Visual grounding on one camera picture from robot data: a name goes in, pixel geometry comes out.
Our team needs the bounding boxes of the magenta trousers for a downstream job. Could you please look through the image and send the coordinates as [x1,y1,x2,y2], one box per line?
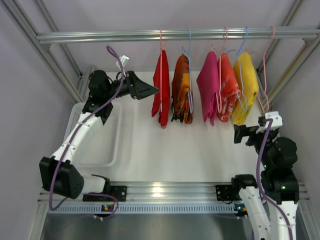
[196,51,219,126]

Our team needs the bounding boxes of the blue hanger with yellow trousers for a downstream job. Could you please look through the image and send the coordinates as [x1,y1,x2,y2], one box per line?
[226,25,251,114]

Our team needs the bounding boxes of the orange black patterned trousers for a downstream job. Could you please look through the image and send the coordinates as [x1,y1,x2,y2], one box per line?
[171,54,193,124]

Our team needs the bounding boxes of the white plastic perforated basket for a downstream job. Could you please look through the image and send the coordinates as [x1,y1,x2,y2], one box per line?
[71,102,122,169]

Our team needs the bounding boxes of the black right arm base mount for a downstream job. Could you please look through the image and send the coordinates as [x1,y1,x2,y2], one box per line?
[215,184,241,204]

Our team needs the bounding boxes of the yellow trousers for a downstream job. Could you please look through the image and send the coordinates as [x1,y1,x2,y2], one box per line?
[231,52,259,125]

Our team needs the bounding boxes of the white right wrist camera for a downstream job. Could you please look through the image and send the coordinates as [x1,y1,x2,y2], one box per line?
[256,111,283,133]

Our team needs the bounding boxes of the blue hanger with patterned trousers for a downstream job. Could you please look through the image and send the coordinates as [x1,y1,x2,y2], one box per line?
[181,27,194,114]

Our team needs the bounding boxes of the red trousers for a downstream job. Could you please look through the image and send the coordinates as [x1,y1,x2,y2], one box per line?
[151,50,171,128]

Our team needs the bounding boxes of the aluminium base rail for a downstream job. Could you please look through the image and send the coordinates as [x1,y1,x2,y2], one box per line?
[37,181,311,203]

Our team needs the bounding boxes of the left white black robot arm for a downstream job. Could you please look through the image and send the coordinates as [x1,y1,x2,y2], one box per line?
[39,70,159,199]

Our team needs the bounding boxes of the empty pink hanger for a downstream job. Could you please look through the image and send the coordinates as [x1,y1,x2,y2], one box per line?
[245,25,276,114]

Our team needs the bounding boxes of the pink hanger with red trousers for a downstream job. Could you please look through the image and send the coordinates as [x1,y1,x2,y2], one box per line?
[159,28,163,116]

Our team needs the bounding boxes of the aluminium frame post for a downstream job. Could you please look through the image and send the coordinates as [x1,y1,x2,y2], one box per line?
[0,0,83,103]

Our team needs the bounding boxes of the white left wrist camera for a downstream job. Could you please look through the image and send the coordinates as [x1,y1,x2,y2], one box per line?
[116,55,130,67]

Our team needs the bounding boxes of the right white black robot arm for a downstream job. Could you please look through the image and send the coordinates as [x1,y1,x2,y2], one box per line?
[231,124,300,240]

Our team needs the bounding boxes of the grey slotted cable duct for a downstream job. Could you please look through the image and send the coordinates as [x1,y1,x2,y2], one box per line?
[52,203,247,214]

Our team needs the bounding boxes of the orange white tie-dye trousers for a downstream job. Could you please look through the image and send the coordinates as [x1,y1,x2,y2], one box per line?
[217,52,241,123]

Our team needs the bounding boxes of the aluminium hanging rail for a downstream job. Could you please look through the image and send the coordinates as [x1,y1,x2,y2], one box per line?
[36,26,320,44]

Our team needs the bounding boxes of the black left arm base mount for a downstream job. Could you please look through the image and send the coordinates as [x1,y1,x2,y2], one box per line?
[82,185,128,202]

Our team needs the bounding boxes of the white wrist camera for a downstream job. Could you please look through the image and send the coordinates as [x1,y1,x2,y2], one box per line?
[256,111,283,133]
[116,55,130,67]

